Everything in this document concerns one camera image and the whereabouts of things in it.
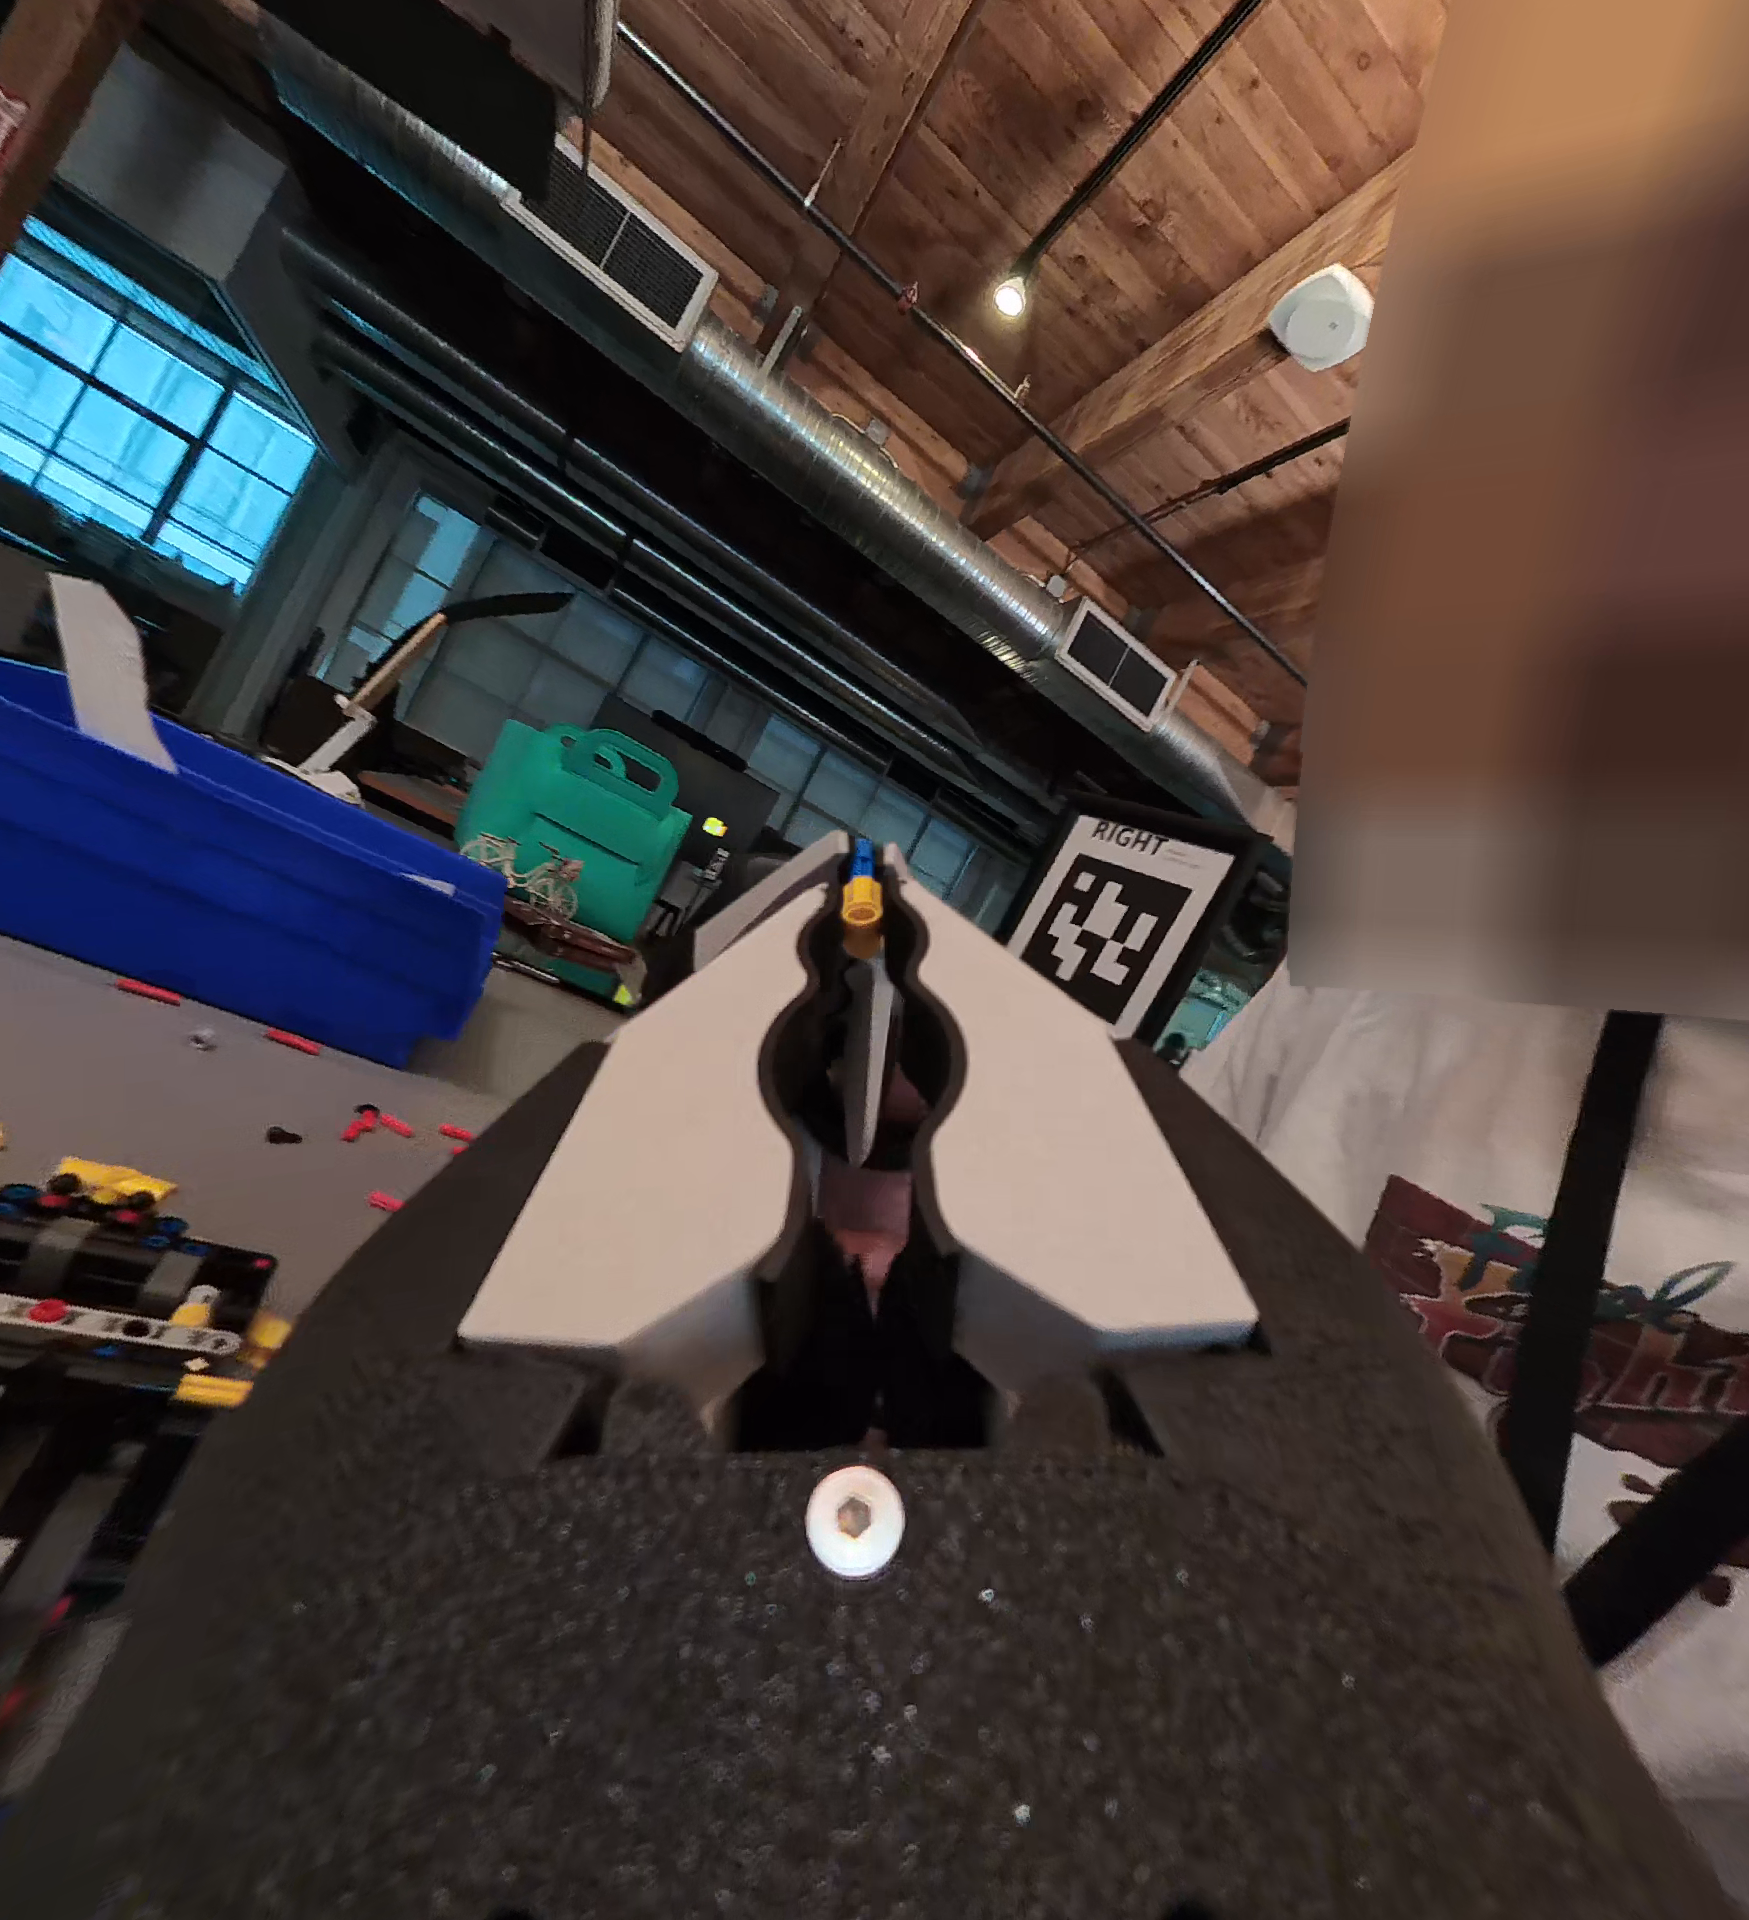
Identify lego car chassis model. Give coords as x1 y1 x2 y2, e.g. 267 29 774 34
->
0 1154 294 1817

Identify white paper strip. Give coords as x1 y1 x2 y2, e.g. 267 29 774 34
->
47 572 177 777

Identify black chest harness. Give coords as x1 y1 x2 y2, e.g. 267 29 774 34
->
1502 1012 1749 1670

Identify white vent grille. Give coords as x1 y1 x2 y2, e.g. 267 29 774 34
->
507 135 717 350
1054 597 1192 732

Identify silver ventilation duct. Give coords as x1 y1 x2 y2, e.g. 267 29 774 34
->
260 15 1265 781

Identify wooden support post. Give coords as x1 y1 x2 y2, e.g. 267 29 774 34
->
0 0 143 368

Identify paned window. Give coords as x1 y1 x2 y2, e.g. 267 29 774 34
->
0 239 324 597

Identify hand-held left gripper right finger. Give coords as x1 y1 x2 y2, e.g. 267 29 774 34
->
879 844 1261 1401

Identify black white marker sign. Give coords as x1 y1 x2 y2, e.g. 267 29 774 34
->
1002 810 1265 1040

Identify stacked blue plastic bins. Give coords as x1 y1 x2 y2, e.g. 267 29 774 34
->
0 636 508 1069

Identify white ceiling speaker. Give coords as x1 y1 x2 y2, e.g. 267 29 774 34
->
1267 267 1374 372

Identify white wire bicycle model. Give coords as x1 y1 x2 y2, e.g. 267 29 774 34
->
458 832 586 920

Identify green felt tote bag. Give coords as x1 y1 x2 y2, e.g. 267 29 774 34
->
451 720 695 920

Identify scattered red lego pins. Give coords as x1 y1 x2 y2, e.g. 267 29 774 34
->
0 975 478 1209

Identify person's right hand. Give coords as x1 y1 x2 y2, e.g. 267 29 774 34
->
819 1167 919 1258

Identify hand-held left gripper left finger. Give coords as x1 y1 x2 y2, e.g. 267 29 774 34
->
453 874 847 1409

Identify brown wooden tray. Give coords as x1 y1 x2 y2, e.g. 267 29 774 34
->
505 897 639 971

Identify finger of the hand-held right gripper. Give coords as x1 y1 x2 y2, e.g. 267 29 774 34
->
691 832 854 984
827 958 907 1173

